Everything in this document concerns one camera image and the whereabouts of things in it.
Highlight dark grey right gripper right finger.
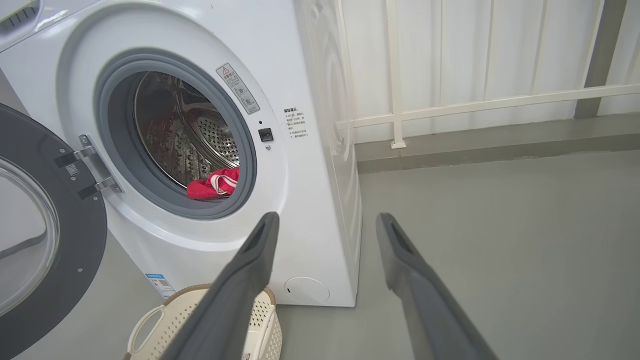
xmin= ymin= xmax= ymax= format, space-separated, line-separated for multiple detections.
xmin=376 ymin=212 xmax=498 ymax=360

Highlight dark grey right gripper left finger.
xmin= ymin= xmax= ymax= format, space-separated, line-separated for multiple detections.
xmin=160 ymin=211 xmax=281 ymax=360

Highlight red clothing with white stripes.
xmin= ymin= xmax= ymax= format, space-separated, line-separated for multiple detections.
xmin=187 ymin=166 xmax=241 ymax=201

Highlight dark round washer door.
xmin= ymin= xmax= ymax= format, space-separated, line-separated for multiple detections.
xmin=0 ymin=102 xmax=108 ymax=360

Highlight cream laundry basket brown rim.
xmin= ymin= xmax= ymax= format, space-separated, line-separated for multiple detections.
xmin=122 ymin=284 xmax=283 ymax=360

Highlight white front-load washing machine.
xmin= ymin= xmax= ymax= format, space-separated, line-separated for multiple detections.
xmin=0 ymin=0 xmax=363 ymax=308

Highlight stainless steel washing machine drum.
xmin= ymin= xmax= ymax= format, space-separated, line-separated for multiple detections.
xmin=133 ymin=71 xmax=241 ymax=190

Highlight metal door hinge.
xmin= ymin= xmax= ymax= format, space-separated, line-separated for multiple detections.
xmin=54 ymin=134 xmax=123 ymax=200

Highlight blue energy label sticker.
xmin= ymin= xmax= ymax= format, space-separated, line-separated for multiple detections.
xmin=145 ymin=273 xmax=177 ymax=299

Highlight round white filter cover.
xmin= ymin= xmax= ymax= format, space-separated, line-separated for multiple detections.
xmin=284 ymin=276 xmax=331 ymax=304

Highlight white metal railing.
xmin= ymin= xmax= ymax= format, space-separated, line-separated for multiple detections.
xmin=334 ymin=0 xmax=640 ymax=150

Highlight grey warning sticker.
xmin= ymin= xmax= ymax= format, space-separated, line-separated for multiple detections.
xmin=216 ymin=63 xmax=261 ymax=115

